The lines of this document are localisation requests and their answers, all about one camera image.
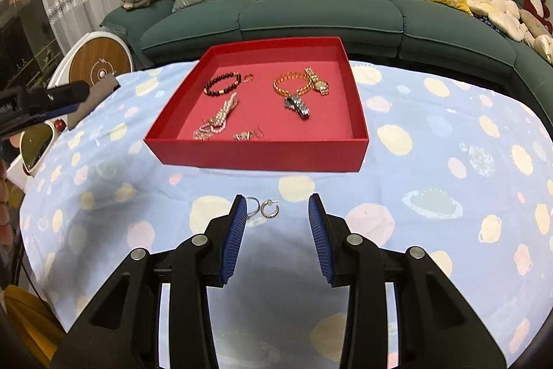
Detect gold wristwatch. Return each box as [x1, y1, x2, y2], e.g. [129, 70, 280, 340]
[303, 66, 331, 96]

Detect sparkly silver chain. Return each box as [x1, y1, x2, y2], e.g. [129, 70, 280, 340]
[192, 117, 217, 140]

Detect pearl bracelet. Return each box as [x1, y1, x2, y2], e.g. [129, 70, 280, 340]
[209, 91, 240, 134]

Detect blue planet-print tablecloth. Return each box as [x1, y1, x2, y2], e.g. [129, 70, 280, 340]
[19, 60, 553, 369]

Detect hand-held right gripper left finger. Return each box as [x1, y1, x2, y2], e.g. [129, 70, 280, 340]
[52, 194, 248, 369]

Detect gold chain bracelet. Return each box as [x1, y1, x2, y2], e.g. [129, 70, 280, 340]
[273, 72, 312, 98]

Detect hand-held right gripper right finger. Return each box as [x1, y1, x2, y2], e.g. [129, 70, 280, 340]
[308, 193, 506, 369]

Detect red cardboard box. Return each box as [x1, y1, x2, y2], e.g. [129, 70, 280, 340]
[143, 36, 370, 173]

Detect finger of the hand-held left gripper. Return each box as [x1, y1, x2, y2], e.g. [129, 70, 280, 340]
[0, 81, 90, 140]

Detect cream flower-shaped cushion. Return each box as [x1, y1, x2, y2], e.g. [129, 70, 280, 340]
[461, 0, 532, 43]

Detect silver wristwatch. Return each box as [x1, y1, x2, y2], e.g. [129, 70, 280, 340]
[284, 93, 311, 120]

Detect black bead bracelet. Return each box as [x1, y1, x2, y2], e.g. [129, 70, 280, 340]
[204, 72, 242, 96]

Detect brown board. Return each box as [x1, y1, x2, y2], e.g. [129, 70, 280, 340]
[69, 76, 122, 125]

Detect yellow chair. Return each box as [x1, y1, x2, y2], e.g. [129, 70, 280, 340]
[0, 285, 65, 369]

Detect white toy with tinted visor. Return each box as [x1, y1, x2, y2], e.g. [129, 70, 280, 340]
[6, 120, 65, 197]

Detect green sofa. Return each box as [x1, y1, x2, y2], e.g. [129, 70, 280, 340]
[101, 0, 553, 93]

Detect white device with wooden disc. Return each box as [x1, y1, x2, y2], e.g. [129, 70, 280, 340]
[47, 30, 132, 91]

